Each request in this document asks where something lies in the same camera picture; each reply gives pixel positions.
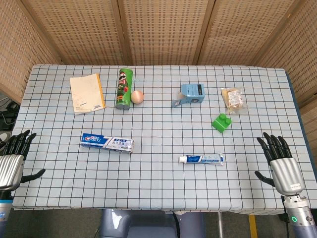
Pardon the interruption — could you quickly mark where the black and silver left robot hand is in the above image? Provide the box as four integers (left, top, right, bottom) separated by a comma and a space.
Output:
0, 129, 46, 191

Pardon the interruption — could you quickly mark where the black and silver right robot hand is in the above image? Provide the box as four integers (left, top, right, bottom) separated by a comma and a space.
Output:
255, 132, 305, 196

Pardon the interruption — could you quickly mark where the white blue toothpaste tube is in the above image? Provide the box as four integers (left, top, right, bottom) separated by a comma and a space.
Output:
178, 153, 225, 166

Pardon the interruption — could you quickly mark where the blue white toothpaste box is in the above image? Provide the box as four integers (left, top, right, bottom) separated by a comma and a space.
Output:
80, 133, 135, 154

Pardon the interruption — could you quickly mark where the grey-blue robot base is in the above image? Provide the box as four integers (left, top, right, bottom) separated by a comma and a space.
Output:
99, 209, 205, 238

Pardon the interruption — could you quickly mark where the light blue cardboard box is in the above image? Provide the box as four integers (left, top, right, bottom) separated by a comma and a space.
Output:
172, 83, 206, 108

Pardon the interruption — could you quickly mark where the yellow floor tape strip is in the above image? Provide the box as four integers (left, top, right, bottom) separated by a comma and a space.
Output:
248, 215, 259, 238

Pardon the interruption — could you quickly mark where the green toy building block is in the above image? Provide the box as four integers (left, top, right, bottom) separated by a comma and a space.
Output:
211, 113, 233, 134

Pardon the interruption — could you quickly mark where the clear packet of snacks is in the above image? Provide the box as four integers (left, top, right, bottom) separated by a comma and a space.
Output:
220, 86, 250, 115

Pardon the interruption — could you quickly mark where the cream book with yellow spine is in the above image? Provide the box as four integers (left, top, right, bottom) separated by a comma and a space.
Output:
69, 73, 106, 116

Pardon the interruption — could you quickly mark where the woven rattan screen panel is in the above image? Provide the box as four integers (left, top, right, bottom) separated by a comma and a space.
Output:
21, 0, 132, 65
195, 0, 307, 66
111, 0, 215, 66
0, 0, 62, 105
255, 0, 317, 107

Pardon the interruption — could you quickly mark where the green chips can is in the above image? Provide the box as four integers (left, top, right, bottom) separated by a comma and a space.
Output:
115, 67, 135, 111

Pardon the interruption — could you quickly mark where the egg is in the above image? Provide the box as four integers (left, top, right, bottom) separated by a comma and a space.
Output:
130, 90, 145, 104

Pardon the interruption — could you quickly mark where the black cable on base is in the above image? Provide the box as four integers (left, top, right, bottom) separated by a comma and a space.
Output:
172, 212, 181, 238

